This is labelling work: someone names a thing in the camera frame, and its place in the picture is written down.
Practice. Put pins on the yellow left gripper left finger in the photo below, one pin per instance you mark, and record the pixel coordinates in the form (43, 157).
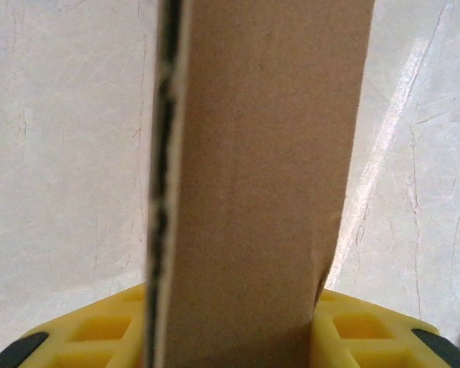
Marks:
(61, 349)

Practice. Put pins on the brown cardboard box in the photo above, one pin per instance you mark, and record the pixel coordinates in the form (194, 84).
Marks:
(260, 172)

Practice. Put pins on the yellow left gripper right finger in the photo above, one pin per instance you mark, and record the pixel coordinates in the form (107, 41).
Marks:
(402, 350)

